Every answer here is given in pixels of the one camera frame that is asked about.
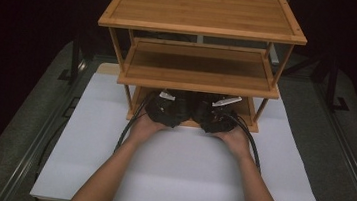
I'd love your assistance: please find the person's left hand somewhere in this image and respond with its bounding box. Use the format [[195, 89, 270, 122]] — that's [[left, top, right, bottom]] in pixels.
[[126, 110, 170, 149]]

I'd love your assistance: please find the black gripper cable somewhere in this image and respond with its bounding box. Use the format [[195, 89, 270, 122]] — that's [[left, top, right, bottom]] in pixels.
[[113, 88, 156, 159], [223, 113, 268, 175]]

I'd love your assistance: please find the dark metal stand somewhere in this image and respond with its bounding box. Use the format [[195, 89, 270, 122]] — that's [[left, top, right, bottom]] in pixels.
[[322, 60, 356, 114], [57, 29, 91, 86]]

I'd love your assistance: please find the person's right hand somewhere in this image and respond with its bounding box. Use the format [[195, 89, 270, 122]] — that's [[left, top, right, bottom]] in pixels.
[[210, 122, 256, 161]]

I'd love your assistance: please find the wooden three-tier shoe rack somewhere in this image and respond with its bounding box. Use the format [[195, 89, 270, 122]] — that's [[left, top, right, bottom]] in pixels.
[[87, 0, 313, 139]]

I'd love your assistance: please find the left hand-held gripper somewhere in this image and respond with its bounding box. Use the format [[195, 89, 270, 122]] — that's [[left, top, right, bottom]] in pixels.
[[143, 87, 195, 131]]

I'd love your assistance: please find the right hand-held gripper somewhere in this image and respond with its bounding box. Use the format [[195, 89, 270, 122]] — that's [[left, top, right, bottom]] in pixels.
[[191, 91, 243, 137]]

